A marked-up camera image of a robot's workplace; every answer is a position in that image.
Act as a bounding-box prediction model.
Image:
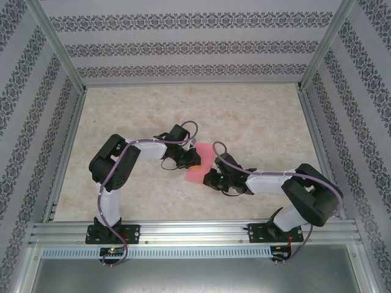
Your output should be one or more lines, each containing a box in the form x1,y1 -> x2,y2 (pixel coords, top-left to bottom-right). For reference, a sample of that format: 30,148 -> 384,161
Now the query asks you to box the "pink paper sheet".
184,142 -> 218,184

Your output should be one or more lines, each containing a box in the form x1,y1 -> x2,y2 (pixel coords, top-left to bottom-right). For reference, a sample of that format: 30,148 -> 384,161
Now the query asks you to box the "sheet metal tray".
30,244 -> 373,293

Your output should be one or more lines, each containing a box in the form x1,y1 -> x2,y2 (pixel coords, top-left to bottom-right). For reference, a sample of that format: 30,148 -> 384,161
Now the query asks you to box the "grey block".
42,88 -> 89,222

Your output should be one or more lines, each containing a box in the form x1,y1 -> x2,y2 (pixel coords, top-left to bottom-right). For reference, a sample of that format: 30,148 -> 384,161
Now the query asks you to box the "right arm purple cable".
213,141 -> 343,266

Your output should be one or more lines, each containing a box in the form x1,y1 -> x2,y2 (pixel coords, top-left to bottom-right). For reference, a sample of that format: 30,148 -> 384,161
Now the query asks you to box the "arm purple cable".
213,141 -> 343,266
97,121 -> 199,269

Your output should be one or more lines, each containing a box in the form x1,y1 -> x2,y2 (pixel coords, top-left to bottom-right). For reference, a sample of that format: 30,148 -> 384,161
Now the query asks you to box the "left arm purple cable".
97,121 -> 199,269

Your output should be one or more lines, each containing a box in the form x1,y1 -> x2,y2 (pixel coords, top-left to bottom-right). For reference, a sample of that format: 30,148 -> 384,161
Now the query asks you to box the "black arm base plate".
248,222 -> 305,244
86,224 -> 141,245

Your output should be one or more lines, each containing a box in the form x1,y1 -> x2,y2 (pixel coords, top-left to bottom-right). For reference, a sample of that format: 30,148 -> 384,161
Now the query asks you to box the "grooved aluminium mounting rail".
29,220 -> 363,247

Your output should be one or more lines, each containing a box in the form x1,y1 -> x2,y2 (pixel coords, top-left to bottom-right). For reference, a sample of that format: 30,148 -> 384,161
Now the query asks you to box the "slotted grey cable duct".
41,245 -> 274,259

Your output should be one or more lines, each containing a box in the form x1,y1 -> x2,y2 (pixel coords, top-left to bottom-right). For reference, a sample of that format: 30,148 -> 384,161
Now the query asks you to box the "aluminium side rail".
296,87 -> 352,220

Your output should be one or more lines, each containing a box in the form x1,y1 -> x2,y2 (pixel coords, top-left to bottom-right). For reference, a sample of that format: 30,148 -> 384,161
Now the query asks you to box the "aluminium frame post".
296,0 -> 359,92
29,0 -> 88,92

